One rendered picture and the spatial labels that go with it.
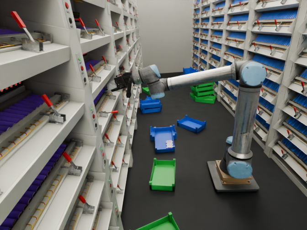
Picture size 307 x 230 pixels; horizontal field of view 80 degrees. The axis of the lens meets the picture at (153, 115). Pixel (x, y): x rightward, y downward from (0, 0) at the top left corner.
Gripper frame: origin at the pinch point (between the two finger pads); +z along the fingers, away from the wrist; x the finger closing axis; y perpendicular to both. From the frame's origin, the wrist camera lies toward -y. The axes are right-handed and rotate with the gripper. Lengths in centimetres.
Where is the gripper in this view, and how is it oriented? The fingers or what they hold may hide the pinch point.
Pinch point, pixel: (107, 91)
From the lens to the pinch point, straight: 128.1
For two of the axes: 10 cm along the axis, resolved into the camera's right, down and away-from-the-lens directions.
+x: 0.2, 4.4, -9.0
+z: -9.5, 2.9, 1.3
